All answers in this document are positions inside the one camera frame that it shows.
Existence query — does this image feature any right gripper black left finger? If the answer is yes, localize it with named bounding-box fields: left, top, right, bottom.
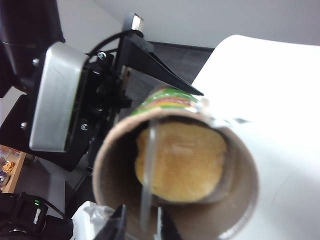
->
left=94, top=203, right=127, bottom=240

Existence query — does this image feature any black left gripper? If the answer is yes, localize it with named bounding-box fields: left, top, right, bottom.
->
left=66, top=12, right=205, bottom=176

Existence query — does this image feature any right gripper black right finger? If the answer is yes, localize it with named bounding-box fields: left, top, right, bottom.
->
left=155, top=206, right=186, bottom=240

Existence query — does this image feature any transparent plastic chip container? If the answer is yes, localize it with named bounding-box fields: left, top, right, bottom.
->
left=134, top=119, right=236, bottom=232

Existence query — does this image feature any stack of potato chips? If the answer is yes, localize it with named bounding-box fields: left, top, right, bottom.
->
left=134, top=122, right=227, bottom=202

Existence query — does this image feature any green Lay's chip can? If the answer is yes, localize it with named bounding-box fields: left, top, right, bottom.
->
left=91, top=84, right=259, bottom=240

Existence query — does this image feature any white plastic bag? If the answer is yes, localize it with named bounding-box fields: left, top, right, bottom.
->
left=71, top=199, right=119, bottom=240

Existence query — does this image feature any black unit with green light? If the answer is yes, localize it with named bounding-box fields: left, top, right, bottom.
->
left=0, top=191, right=75, bottom=240

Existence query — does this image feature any light wooden shelf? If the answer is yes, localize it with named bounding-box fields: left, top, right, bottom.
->
left=0, top=143, right=27, bottom=194

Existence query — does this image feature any thin black camera cable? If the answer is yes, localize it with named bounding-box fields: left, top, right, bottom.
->
left=84, top=29, right=145, bottom=60

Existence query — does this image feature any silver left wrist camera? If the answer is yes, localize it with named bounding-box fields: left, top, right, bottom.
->
left=28, top=41, right=89, bottom=153

